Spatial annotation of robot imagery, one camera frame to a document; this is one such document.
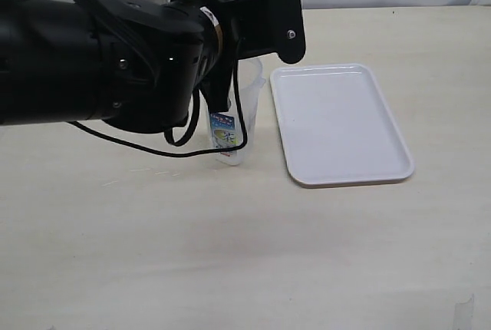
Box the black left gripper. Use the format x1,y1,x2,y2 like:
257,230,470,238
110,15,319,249
173,0,306,112

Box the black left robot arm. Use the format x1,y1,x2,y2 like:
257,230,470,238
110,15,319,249
1,0,306,134

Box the clear plastic tall container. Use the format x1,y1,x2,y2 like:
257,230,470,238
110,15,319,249
207,58,265,166

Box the white rectangular plastic tray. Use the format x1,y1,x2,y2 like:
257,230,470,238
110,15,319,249
270,64,415,187

